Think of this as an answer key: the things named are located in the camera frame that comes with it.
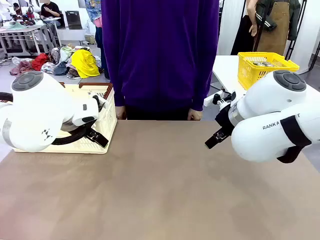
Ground bystander in patterned shirt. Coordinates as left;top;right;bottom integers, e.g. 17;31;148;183
84;0;111;80

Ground person's right hand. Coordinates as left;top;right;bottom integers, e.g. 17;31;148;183
115;104;128;121

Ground yellow plastic basket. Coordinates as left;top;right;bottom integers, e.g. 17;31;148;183
236;51;300;91

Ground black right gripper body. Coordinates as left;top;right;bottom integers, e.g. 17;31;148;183
214;102;236;133

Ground person in purple sweater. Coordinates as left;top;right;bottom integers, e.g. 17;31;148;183
100;0;220;121

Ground dark blue cloth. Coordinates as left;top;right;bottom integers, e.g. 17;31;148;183
53;61;69;76

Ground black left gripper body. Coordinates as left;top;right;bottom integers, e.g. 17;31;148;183
83;121;101;137

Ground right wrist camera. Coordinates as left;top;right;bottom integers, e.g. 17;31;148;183
211;90;238;107

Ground red cloth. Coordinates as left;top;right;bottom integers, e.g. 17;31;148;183
31;52;49;72

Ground white patterned cloth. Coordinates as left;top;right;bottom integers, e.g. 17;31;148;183
40;61;56;75

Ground silver cans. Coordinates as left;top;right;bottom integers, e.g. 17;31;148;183
252;61;276;68

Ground person's left forearm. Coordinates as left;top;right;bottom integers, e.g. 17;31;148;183
191;57;218;112

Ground person's left hand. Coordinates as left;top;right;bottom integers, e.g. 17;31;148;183
187;108;203;121

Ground pink patterned cloth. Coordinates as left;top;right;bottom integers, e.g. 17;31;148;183
9;59;33;76

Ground cream basket with brown handles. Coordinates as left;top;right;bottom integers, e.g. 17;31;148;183
13;82;118;155

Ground black chair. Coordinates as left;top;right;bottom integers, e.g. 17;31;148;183
64;10;84;31

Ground person's right forearm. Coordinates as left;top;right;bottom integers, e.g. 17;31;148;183
101;57;127;108

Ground seated person in black shirt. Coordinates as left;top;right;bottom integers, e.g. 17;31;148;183
39;0;62;28

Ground black hanging garment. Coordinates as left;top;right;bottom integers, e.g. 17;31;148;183
231;14;255;56

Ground grey workbench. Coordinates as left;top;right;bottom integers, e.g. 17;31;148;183
0;23;55;57

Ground black arm strap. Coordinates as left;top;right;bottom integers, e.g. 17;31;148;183
276;115;313;165

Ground white side table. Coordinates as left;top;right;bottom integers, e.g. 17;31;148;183
203;54;320;108

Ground bystander in brown apron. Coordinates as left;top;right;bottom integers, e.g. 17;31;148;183
237;0;302;57

